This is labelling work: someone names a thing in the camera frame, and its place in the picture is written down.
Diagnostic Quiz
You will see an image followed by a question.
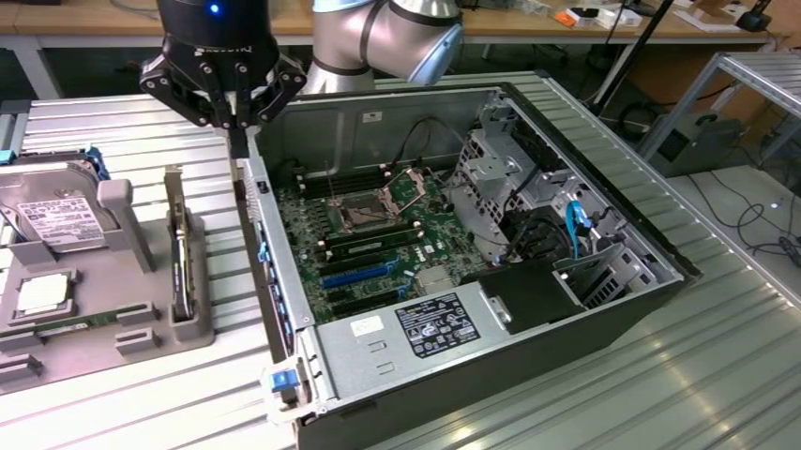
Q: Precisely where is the blue disk wire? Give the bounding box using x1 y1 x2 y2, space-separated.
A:
564 200 594 262

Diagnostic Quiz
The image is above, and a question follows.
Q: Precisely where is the silver power supply unit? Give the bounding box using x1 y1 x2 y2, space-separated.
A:
313 280 515 402

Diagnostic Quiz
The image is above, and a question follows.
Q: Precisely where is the long black expansion slot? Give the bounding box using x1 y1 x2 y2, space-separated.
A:
327 286 401 308
332 299 408 320
315 252 403 278

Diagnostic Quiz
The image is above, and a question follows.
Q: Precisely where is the grey box on floor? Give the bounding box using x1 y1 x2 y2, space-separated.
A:
647 114 743 177

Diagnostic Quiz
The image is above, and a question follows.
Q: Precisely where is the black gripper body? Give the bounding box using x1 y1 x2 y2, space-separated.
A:
154 0 280 71

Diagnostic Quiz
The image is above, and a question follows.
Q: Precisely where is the aluminium frame stand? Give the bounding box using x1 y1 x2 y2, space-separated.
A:
634 49 801 163

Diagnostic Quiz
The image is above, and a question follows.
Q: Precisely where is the silver hard disk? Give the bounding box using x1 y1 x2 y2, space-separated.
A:
0 158 121 255

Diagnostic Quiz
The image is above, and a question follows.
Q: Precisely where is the silver CPU chip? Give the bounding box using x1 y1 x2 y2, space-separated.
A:
14 275 72 314

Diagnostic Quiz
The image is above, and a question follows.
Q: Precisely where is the grey aluminium profile post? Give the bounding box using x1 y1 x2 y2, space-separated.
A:
0 99 30 152

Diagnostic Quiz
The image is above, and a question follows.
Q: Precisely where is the wooden desk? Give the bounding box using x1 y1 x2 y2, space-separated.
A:
0 0 792 99

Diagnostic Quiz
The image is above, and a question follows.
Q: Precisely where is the loose green RAM stick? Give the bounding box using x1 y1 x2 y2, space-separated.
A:
0 308 136 339

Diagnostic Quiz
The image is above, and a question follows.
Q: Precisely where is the white paper booklet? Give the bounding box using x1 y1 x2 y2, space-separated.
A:
671 7 743 34

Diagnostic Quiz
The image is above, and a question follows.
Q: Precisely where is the thin metal locking lever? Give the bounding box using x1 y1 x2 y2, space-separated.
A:
323 157 344 210

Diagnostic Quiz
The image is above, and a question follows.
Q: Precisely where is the CPU socket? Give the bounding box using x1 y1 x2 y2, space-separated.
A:
332 193 393 234

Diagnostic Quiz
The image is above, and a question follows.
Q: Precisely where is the black desk device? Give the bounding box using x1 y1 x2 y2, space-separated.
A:
734 0 774 32

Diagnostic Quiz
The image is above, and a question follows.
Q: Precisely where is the blue card retainer bar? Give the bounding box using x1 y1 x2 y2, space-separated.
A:
252 241 293 351

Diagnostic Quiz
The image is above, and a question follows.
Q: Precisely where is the installed black RAM stick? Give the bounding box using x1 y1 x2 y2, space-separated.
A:
324 232 423 263

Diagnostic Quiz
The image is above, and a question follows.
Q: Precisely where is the silver chipset heatsink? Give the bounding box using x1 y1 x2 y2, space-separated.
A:
413 266 456 289

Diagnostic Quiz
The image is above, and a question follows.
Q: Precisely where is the silver metal disk bay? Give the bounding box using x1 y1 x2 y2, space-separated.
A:
449 127 568 238

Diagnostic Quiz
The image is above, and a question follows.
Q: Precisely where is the blue expansion slot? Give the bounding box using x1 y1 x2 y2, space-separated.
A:
320 263 405 291

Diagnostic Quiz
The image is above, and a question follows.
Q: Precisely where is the small white box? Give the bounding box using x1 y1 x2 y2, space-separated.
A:
592 7 643 28

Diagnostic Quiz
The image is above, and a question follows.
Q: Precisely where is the green graphics card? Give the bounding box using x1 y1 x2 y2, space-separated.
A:
162 163 210 325

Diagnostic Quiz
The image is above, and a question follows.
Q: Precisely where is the black coiled floor cable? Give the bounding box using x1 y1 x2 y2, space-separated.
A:
618 100 666 138

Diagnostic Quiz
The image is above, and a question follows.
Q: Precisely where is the black power wire bundle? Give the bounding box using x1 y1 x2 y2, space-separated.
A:
499 210 580 263

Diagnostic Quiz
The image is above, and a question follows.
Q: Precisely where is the open black PC case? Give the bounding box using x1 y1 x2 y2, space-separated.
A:
230 69 703 450

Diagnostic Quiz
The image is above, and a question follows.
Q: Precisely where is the blue case latch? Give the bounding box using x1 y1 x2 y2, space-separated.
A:
268 368 299 392

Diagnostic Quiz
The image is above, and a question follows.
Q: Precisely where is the blue disk caddy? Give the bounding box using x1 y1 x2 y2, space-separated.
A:
78 144 112 184

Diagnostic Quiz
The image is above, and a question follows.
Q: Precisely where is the open metal socket cover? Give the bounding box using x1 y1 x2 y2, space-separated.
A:
376 167 433 213

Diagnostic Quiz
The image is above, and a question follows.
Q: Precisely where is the black cable tangle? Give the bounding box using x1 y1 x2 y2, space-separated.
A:
706 171 801 268

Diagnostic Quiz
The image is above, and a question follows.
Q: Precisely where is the black looped wire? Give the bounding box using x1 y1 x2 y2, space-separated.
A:
399 116 469 171

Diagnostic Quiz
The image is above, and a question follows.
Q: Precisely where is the orange and black box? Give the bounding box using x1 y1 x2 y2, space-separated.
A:
552 7 602 29

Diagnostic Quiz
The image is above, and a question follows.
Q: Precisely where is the grey parts rack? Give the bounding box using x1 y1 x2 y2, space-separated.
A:
0 178 217 382

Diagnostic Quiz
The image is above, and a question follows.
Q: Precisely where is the green motherboard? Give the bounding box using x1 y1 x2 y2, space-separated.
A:
273 157 501 325

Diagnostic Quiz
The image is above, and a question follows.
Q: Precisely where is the black tripod pole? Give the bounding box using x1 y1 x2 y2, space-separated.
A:
590 0 676 107

